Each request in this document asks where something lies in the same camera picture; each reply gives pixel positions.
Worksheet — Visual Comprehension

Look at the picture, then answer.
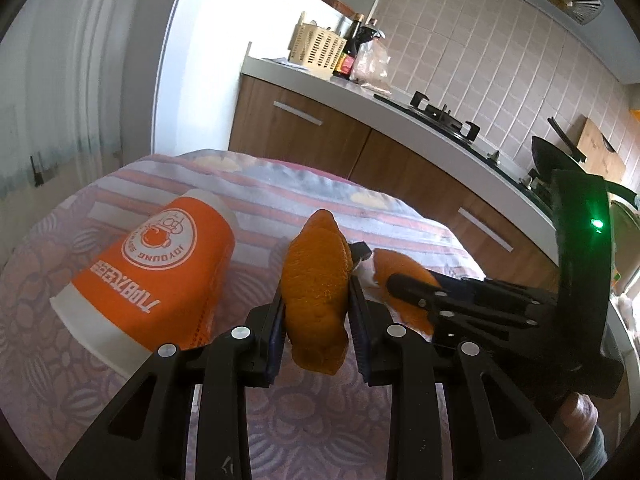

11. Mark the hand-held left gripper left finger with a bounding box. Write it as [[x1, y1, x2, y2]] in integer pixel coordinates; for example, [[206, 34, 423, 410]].
[[56, 287, 286, 480]]

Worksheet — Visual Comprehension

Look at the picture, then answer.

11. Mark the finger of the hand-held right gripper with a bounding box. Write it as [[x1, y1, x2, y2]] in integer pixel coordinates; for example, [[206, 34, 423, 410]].
[[427, 307, 548, 350], [387, 272, 557, 313]]

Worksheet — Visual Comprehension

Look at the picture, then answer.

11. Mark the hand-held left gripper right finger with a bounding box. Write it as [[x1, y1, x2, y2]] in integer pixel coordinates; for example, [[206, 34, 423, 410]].
[[347, 275, 585, 480]]

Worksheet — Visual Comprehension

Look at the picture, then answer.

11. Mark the small orange peel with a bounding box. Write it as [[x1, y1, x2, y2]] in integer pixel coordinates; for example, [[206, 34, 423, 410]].
[[372, 249, 443, 338]]

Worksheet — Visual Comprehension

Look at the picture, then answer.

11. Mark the large orange peel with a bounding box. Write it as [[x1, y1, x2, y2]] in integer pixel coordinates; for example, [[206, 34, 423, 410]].
[[281, 209, 352, 376]]

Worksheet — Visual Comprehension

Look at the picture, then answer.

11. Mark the person's right forearm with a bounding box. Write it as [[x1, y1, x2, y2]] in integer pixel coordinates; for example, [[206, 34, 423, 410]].
[[575, 425, 610, 478]]

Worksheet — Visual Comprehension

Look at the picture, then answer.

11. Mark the person's right hand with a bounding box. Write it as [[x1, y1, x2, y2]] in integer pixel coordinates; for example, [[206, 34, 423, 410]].
[[545, 392, 601, 461]]

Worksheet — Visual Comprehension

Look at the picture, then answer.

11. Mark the beige rice cooker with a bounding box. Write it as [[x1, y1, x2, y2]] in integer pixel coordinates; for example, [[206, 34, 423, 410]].
[[609, 199, 640, 293]]

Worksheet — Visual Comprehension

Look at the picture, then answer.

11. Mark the black wok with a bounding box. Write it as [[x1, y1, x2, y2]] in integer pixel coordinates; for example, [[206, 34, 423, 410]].
[[530, 135, 640, 202]]

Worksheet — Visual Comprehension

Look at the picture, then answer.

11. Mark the wooden cutting board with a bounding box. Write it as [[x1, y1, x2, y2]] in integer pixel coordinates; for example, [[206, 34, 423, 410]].
[[575, 117, 628, 184]]

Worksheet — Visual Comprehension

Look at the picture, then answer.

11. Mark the orange paper cup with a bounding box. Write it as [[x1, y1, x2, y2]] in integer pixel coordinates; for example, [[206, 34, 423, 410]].
[[50, 189, 237, 382]]

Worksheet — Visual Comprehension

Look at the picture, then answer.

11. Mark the black gas stove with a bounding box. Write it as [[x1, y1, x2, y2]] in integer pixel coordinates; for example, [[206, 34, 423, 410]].
[[374, 90, 553, 198]]

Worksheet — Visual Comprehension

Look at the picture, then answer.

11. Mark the wooden kitchen base cabinet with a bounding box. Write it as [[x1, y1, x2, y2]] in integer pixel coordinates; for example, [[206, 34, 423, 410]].
[[227, 74, 563, 291]]

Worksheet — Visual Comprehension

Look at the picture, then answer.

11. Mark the clear plastic bag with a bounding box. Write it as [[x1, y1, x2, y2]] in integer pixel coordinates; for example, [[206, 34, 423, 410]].
[[350, 37, 394, 96]]

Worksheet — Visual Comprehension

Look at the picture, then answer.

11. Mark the dark soy sauce bottle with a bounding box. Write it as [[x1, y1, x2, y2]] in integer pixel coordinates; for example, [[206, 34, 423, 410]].
[[332, 12, 366, 79]]

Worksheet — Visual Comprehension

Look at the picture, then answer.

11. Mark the beige slotted basket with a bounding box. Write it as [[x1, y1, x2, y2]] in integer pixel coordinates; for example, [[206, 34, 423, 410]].
[[289, 11, 348, 69]]

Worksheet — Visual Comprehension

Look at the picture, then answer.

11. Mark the long white cabinet handle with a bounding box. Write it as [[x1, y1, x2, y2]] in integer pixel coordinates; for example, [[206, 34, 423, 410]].
[[457, 207, 514, 254]]

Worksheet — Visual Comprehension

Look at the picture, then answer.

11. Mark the short white cabinet handle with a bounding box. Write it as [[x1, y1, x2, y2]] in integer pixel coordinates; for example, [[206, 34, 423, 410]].
[[273, 100, 325, 126]]

